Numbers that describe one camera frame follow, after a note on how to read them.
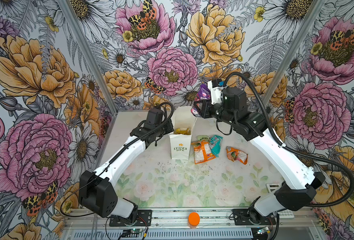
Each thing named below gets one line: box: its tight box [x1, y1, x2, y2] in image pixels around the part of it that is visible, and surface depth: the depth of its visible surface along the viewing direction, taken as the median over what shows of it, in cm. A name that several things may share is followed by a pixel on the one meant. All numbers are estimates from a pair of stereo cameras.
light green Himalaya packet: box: [196, 135, 210, 141], surface depth 105 cm
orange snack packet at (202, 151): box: [191, 140, 217, 165], surface depth 95 cm
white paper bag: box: [168, 105, 197, 160], surface depth 87 cm
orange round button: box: [188, 212, 200, 226], surface depth 69 cm
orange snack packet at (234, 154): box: [225, 146, 248, 165], surface depth 93 cm
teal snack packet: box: [208, 134, 224, 157], surface depth 98 cm
